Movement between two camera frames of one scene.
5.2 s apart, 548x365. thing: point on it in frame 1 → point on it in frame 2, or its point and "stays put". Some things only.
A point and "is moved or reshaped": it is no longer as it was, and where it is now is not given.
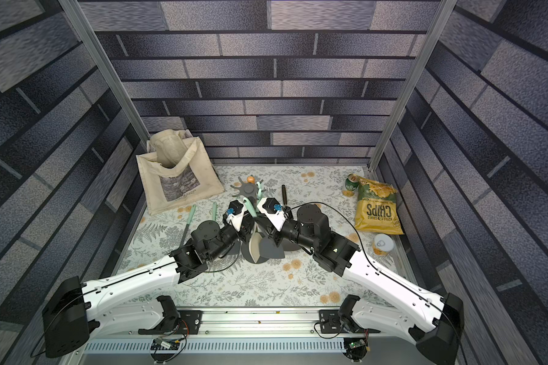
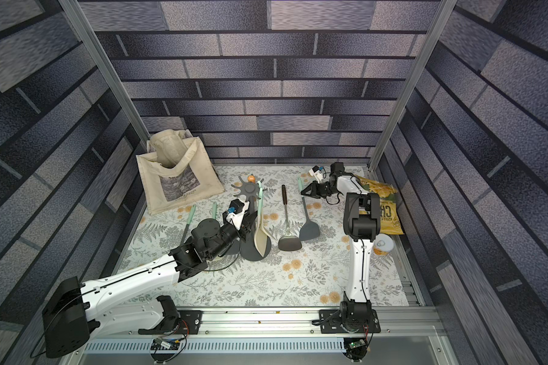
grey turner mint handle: [268, 247] is moved or reshaped
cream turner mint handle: [254, 246] → [260, 236]
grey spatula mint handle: [188, 223] stays put
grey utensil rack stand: [250, 190] stays put
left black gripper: [246, 227] stays put
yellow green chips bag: [377, 209] stays put
